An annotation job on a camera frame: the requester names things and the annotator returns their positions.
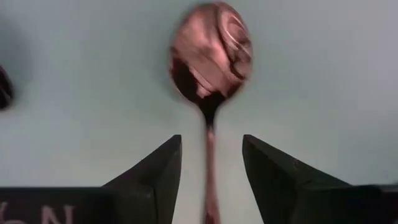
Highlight teal table mat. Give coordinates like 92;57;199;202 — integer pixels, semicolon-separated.
0;0;398;224

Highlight black-handled spoons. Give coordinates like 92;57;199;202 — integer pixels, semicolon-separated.
169;1;253;224

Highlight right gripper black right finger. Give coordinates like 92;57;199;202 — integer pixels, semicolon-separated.
243;134;398;224

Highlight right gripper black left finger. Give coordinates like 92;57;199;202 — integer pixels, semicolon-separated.
0;134;183;224

